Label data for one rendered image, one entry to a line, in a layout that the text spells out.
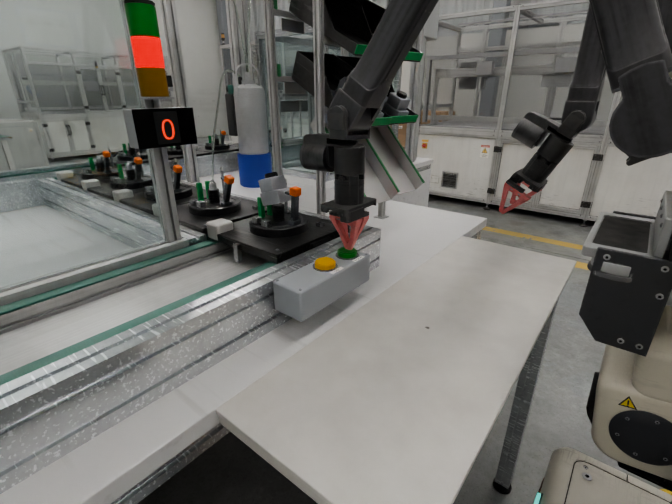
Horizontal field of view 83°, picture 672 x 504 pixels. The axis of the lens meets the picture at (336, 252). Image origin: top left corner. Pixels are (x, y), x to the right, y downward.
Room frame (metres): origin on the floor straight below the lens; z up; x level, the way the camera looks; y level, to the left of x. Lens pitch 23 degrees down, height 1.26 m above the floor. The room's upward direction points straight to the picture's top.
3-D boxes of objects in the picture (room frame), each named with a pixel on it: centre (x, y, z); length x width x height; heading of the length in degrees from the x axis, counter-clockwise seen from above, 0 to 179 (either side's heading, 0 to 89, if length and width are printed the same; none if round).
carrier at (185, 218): (1.02, 0.34, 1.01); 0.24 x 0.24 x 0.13; 51
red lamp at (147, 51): (0.79, 0.35, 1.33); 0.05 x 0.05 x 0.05
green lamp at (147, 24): (0.79, 0.35, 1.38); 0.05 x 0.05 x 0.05
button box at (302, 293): (0.66, 0.02, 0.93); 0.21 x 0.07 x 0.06; 141
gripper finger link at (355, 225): (0.72, -0.03, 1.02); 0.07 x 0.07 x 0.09; 52
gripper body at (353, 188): (0.71, -0.03, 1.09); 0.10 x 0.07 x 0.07; 142
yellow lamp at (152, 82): (0.79, 0.35, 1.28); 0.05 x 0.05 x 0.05
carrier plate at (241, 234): (0.86, 0.14, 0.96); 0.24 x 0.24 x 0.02; 51
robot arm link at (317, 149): (0.73, 0.01, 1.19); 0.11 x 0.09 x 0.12; 54
